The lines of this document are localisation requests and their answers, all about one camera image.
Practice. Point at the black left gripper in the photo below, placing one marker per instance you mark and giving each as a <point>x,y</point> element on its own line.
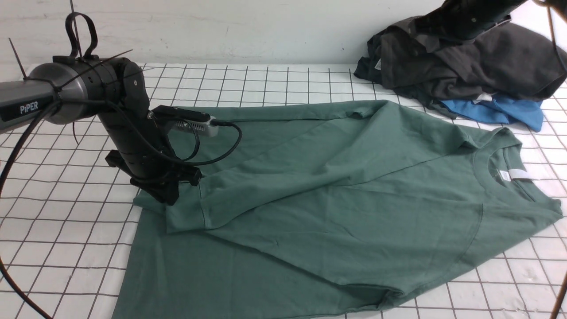
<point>143,152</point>

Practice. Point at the green long-sleeve top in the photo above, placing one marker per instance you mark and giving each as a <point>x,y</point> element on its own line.
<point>329,209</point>

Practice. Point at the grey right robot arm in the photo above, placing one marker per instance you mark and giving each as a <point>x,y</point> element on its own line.
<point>464,20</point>

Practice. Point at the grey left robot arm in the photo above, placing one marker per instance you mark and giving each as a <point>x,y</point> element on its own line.
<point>113,90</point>

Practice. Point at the blue garment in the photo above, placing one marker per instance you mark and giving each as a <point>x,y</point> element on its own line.
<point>498,109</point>

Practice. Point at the dark grey garment pile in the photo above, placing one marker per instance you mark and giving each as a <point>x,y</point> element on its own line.
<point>511,60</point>

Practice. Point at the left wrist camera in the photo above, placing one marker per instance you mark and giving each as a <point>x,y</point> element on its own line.
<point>184,120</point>

